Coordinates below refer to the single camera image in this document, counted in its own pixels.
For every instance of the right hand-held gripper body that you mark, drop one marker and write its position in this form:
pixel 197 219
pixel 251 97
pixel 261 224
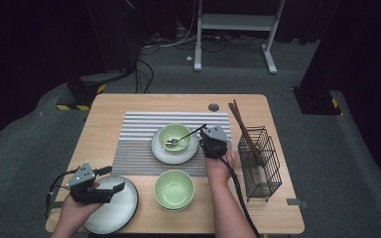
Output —
pixel 215 143

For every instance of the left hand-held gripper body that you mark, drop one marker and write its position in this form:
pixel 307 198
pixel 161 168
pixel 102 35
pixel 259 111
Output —
pixel 84 186

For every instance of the brown wooden chopstick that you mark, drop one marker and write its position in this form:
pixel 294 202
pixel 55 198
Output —
pixel 241 127
pixel 240 112
pixel 245 124
pixel 235 116

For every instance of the green bowl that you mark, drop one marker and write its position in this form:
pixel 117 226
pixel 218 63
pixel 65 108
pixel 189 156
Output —
pixel 173 190
pixel 178 132
pixel 175 210

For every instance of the white plate dark rim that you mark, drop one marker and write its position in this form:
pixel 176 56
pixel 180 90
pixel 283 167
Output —
pixel 122 211
pixel 175 158

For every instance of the person's right hand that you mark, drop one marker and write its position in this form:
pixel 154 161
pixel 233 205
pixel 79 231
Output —
pixel 218 170

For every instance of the person's left hand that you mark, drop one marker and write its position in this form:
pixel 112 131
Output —
pixel 76 214

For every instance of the grey tape strip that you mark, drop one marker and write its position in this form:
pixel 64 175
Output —
pixel 296 202
pixel 58 205

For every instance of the grey round table grommet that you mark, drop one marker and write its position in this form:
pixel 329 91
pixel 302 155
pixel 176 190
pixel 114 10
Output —
pixel 213 107

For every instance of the grey striped placemat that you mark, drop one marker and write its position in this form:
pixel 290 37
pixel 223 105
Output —
pixel 139 132

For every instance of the black stand base yellow stripes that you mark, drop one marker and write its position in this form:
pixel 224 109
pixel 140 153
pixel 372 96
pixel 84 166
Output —
pixel 316 102
pixel 79 92

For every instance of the black equipment column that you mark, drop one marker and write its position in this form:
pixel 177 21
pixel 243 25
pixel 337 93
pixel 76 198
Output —
pixel 119 39

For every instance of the dark curtain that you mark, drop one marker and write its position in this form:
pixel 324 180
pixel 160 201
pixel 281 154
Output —
pixel 370 49
pixel 20 49

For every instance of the white metal stand frame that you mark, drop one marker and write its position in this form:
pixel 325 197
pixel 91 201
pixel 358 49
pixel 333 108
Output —
pixel 238 22

